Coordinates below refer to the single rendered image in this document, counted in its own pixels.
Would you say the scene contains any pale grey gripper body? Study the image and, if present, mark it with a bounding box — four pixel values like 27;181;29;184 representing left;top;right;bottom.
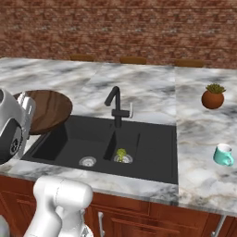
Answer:
17;92;37;141

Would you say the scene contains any black sink tap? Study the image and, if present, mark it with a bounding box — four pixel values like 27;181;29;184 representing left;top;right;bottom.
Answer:
104;86;134;130

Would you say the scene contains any black kitchen sink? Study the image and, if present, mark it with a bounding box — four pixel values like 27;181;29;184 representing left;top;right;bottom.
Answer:
20;114;180;185

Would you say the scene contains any round brown wooden board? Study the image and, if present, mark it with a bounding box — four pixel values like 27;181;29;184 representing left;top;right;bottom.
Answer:
13;89;74;136

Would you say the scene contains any red-brown cupboard door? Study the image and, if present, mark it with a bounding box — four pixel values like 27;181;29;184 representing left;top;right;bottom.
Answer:
92;202;215;237
219;216;237;237
0;176;39;237

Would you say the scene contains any green vegetable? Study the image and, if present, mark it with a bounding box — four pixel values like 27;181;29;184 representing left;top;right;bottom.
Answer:
115;148;128;163

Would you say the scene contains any green plant in terracotta pot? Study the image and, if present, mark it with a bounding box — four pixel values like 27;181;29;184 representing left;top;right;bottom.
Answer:
201;82;227;110

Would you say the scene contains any teal mug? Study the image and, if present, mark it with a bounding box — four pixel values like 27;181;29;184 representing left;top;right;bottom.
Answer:
212;143;235;168

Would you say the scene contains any silver cupboard handle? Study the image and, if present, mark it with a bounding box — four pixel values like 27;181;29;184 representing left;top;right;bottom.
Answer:
97;211;106;237
212;215;227;237

